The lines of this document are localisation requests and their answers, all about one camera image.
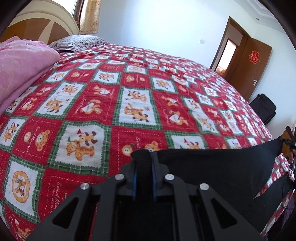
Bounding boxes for black pants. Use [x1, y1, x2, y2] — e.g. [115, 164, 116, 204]
[130, 136, 296, 241]

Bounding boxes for striped grey pillow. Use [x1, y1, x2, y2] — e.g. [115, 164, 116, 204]
[49, 35, 108, 53]

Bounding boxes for wooden cream headboard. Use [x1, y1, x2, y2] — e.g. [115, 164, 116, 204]
[1, 1, 79, 45]

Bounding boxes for pink folded quilt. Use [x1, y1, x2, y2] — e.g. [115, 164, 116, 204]
[1, 36, 60, 113]

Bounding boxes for red double happiness decal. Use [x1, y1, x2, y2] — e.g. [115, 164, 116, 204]
[248, 50, 260, 64]

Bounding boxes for red patchwork bear bedspread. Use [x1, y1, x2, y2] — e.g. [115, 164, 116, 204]
[1, 44, 295, 240]

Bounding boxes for beige lace curtain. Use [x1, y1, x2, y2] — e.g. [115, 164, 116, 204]
[79, 0, 101, 35]

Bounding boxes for black suitcase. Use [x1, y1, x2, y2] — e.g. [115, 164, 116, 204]
[249, 93, 276, 125]

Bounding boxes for brown door frame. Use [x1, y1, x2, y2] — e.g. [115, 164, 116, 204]
[210, 16, 250, 71]

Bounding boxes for person's right hand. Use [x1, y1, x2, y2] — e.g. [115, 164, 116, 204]
[287, 149, 296, 164]

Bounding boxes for brown wooden door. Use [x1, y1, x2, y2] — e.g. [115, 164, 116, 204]
[225, 37, 272, 100]

